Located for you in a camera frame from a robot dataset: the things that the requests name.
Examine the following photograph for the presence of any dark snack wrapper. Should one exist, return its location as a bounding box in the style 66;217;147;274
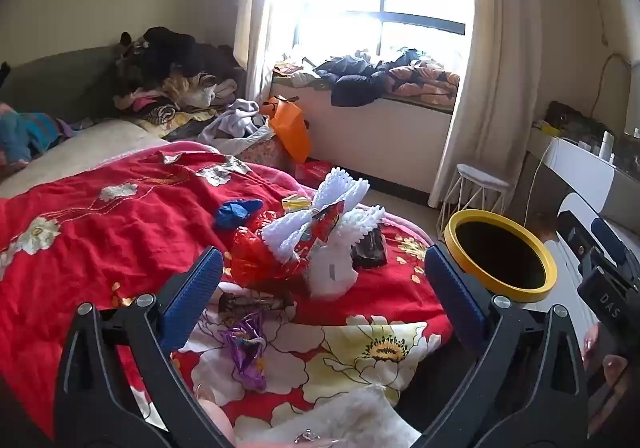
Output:
350;223;388;270
217;291;296;314

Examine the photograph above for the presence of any orange patterned blanket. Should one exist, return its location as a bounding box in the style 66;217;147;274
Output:
387;61;461;106

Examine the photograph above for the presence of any black bag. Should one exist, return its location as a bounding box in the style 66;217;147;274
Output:
545;101;601;139

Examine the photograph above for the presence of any dark padded jacket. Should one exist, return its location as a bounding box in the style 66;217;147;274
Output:
315;48;431;108

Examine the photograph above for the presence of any floral fabric basket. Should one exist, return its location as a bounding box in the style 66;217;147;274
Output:
240;135;296;174

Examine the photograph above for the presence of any narrow cream curtain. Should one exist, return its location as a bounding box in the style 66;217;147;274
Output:
232;0;281;104

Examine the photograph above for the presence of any grey white garment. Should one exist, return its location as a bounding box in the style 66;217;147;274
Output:
197;98;273;141

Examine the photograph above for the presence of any pile of mixed clothes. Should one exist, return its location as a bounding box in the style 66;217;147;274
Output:
112;26;246;129

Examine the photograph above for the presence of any purple foil snack wrapper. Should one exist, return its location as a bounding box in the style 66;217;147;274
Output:
222;313;271;391

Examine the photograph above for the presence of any pale folded cloth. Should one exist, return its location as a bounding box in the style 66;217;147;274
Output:
272;59;321;88

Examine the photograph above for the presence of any red shopping bag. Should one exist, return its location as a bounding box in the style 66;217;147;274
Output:
295;161;333;184

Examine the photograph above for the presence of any person's right hand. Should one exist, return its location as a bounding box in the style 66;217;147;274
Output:
581;322;632;435

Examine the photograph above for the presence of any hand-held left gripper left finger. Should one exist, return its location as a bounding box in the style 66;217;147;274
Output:
54;247;236;448

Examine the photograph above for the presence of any yellow snack wrapper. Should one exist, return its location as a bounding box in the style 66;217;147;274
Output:
281;195;313;214

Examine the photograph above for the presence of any yellow rimmed black trash bin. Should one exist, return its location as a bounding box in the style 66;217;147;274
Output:
444;209;558;304

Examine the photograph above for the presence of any grey padded headboard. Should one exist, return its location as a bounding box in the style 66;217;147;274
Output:
0;46;131;124

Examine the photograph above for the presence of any white rounded cabinet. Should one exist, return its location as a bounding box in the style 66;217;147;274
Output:
542;193;626;344

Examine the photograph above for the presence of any bed with cream sheet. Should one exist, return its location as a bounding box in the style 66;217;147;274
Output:
0;121;171;199

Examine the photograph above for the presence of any grey wall cable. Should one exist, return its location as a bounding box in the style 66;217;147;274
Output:
592;52;633;115

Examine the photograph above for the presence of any red floral blanket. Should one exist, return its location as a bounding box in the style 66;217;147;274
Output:
0;141;451;448

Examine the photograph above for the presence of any orange paper bag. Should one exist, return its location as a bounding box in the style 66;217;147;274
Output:
260;96;312;164

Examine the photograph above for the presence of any red plastic bag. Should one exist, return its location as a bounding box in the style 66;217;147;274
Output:
230;211;321;289

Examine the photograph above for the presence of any white wire stool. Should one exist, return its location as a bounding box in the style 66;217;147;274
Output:
437;163;516;239

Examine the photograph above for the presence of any blue wrapper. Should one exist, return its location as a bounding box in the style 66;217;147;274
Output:
215;198;264;231

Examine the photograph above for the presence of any white window seat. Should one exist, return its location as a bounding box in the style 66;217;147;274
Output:
270;73;456;194

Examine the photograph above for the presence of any wide cream curtain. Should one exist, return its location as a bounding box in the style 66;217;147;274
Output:
429;0;566;209

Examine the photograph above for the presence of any white dressing table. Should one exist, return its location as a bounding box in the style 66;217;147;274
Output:
527;128;640;229

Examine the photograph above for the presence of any person's left hand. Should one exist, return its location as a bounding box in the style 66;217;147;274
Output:
199;398;346;448

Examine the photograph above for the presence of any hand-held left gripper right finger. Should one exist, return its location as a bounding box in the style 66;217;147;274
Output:
400;243;591;448

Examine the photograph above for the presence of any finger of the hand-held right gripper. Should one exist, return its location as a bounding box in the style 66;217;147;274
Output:
576;248;640;327
556;209;628;265

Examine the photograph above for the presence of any teal patterned garment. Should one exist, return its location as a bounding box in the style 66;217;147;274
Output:
0;101;76;164

